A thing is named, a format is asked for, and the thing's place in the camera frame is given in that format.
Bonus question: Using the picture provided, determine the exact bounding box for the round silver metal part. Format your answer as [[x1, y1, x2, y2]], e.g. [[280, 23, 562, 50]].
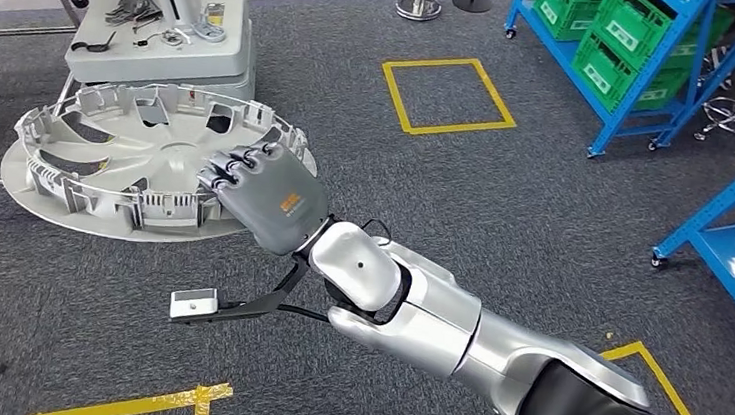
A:
[[0, 70, 325, 258]]

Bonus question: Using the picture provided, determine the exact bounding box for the black hand tool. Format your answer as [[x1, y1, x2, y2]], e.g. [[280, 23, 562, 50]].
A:
[[69, 27, 118, 56]]

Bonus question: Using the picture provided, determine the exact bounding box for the black hex key bunch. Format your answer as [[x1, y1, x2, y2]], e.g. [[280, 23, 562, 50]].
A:
[[103, 0, 166, 34]]

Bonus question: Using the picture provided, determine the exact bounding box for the black flat bracket module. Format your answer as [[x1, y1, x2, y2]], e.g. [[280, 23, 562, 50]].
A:
[[168, 245, 311, 336]]

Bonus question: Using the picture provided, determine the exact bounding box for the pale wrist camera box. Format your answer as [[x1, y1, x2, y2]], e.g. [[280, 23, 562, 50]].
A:
[[304, 217, 407, 317]]

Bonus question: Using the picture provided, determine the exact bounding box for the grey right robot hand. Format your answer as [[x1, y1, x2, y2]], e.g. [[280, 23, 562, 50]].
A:
[[189, 136, 338, 261]]

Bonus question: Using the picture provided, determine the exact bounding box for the white machine pedestal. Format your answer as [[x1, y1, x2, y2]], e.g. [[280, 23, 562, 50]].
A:
[[62, 0, 264, 101]]

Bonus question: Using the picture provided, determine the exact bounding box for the green plastic crate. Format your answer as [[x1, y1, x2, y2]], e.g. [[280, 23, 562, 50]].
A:
[[567, 31, 694, 122], [531, 0, 606, 45], [589, 0, 735, 81]]

